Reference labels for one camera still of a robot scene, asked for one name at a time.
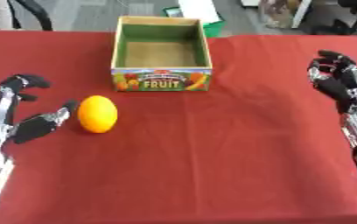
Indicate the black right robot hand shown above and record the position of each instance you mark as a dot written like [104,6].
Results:
[334,84]

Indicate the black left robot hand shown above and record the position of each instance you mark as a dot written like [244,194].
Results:
[36,126]

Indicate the cardboard box with green inside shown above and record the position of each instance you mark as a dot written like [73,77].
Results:
[161,55]

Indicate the orange toy fruit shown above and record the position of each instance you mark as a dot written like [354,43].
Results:
[98,114]

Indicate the black chair base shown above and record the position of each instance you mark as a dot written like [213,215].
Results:
[342,17]

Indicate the white board leaning on floor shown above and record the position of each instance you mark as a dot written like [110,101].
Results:
[300,13]

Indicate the green bin with white sheet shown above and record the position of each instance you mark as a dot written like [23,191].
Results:
[207,17]

